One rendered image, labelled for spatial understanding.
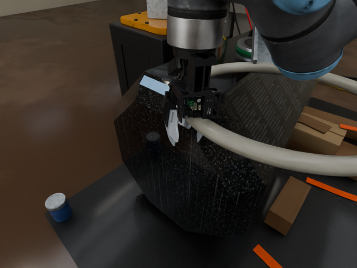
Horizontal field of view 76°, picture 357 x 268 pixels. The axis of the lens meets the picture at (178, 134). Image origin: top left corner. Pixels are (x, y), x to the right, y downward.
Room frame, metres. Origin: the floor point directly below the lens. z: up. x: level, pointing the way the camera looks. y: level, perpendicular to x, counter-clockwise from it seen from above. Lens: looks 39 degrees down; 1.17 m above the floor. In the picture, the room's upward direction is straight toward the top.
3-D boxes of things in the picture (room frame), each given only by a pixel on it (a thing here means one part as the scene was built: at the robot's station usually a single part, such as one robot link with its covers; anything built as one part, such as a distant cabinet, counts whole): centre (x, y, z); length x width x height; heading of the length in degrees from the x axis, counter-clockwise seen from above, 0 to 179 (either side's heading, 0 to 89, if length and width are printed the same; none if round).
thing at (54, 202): (0.71, 0.65, 0.08); 0.10 x 0.10 x 0.13
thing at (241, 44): (1.09, -0.38, 0.82); 0.21 x 0.21 x 0.01
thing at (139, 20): (1.86, 0.11, 0.76); 0.49 x 0.49 x 0.05; 46
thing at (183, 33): (0.38, -0.03, 1.07); 0.10 x 0.09 x 0.05; 106
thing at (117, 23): (1.86, 0.11, 0.37); 0.66 x 0.66 x 0.74; 46
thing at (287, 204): (0.74, -0.61, 0.07); 0.30 x 0.12 x 0.12; 139
